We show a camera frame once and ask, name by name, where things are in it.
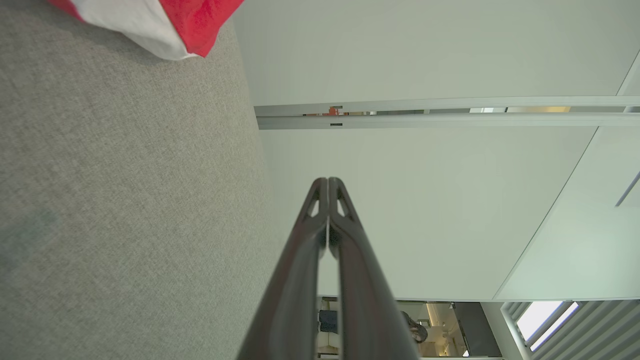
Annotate grey metal partition post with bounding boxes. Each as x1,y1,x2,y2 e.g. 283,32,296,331
253,95,640,131

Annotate bright window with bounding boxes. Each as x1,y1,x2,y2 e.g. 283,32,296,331
515,300,581,353

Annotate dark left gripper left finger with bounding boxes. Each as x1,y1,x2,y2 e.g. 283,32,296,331
235,177,329,360

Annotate grey slatted blind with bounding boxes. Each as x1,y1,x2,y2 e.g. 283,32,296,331
501,299,640,360

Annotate red shorts with white stripe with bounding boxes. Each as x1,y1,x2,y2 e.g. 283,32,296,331
47,0,246,61

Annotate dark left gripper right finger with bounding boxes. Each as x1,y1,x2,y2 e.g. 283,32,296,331
327,176,421,360

